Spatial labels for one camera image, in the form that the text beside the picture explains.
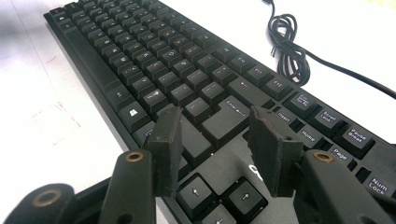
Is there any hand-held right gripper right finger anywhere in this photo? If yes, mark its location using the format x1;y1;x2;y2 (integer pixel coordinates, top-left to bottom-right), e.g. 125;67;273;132
247;105;304;198

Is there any black computer keyboard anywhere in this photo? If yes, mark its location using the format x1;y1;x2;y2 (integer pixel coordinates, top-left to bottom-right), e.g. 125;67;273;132
43;0;396;224

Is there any black keyboard cable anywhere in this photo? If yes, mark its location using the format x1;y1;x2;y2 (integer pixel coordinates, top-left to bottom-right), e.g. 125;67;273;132
262;0;396;101

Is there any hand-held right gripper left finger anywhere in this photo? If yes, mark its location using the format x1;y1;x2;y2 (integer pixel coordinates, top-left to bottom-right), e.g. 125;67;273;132
147;106;183;198

